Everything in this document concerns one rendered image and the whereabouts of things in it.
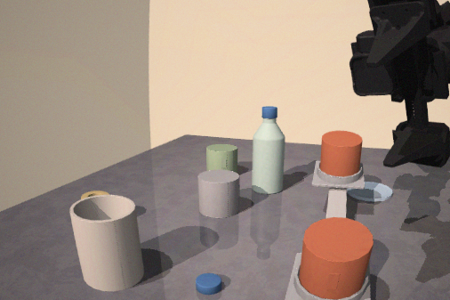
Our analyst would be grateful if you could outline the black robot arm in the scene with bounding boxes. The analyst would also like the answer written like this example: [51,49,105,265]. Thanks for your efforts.
[350,0,450,103]

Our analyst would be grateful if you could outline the grey cylinder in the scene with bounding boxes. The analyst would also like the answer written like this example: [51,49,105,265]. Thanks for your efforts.
[198,169,240,218]

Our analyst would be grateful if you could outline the blue short cylinder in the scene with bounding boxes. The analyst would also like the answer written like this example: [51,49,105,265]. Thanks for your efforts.
[196,273,221,295]

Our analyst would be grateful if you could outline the orange cylinder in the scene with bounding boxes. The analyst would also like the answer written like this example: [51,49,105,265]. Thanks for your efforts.
[299,217,374,300]
[319,130,362,177]

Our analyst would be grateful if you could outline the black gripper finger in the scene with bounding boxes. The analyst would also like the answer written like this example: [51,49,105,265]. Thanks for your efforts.
[383,129,444,168]
[366,1,431,68]

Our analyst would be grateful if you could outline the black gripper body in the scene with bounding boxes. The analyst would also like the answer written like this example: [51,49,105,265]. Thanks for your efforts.
[368,0,450,168]

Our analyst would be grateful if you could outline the pale green cylinder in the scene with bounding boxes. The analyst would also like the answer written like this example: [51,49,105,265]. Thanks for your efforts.
[206,144,237,173]

